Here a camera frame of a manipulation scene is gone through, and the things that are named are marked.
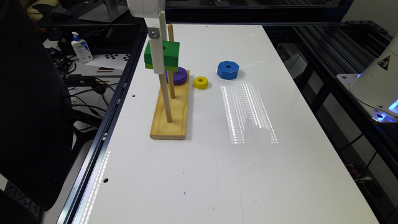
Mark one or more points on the blue octagon block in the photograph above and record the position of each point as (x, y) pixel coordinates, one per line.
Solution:
(228, 70)

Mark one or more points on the purple ring block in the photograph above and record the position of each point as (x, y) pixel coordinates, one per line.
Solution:
(180, 77)

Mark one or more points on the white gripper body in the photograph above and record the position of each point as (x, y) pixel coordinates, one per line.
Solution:
(145, 8)

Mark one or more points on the wooden peg base board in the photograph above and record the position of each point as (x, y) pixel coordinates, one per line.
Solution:
(161, 129)

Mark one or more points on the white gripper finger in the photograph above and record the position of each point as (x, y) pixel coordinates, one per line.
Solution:
(156, 47)
(163, 26)

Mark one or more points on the checkerboard calibration sheet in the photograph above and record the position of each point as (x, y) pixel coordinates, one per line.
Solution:
(116, 61)

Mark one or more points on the green square block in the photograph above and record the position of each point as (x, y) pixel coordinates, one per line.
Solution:
(148, 55)

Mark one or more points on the monitor stand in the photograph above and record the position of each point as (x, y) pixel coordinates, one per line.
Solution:
(107, 12)

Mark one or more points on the black computer mouse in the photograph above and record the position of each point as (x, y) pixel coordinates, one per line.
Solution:
(60, 13)

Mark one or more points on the rear wooden peg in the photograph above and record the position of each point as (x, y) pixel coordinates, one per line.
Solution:
(170, 32)

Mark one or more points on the white lotion pump bottle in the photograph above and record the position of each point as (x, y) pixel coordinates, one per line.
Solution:
(81, 48)

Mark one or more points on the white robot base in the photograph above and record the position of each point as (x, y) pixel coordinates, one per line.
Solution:
(375, 89)

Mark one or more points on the middle wooden peg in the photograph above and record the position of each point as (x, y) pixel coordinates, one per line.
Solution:
(171, 84)

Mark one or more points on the front wooden peg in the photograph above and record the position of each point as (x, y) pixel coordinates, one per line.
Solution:
(165, 95)

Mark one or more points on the wooden peg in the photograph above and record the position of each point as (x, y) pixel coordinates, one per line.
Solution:
(165, 95)
(171, 84)
(170, 32)

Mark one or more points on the yellow ring block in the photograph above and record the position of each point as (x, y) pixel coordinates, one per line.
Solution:
(201, 83)

